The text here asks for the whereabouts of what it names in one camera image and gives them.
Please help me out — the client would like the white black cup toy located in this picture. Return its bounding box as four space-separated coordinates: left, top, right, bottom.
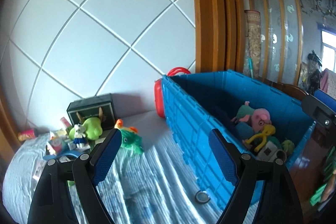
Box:
257 141 287 162

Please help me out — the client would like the small white bear doll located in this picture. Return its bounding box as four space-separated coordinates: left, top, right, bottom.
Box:
73 124 87 148

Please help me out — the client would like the yellow plastic tongs toy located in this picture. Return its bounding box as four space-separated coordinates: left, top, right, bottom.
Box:
243 124 276 152

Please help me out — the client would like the pink pig plush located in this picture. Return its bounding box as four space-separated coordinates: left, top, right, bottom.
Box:
231 101 272 133

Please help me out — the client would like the green frog plush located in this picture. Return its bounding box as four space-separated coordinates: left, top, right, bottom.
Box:
69 117 102 140

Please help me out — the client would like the pink red small box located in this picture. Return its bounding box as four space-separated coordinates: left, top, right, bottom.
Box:
60 117 72 130

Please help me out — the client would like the black tape roll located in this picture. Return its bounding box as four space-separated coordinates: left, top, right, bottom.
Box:
195 190 211 204

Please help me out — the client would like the green orange fish plush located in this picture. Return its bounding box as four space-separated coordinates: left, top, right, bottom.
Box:
114 119 144 155

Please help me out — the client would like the striped blue bed sheet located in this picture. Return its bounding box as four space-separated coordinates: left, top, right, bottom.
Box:
2 111 222 223

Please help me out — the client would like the rolled patterned mat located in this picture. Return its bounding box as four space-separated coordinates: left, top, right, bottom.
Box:
243 10 261 79

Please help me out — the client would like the black gift box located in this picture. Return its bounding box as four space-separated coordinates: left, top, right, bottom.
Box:
67 93 117 130

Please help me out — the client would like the wooden slatted glass door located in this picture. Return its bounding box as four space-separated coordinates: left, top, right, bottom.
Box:
248 0 303 85

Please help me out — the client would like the blue plastic storage crate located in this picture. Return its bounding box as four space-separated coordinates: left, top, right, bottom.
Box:
162 70 315 210

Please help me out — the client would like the red plastic handled case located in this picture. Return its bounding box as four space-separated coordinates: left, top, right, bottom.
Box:
154 67 191 118

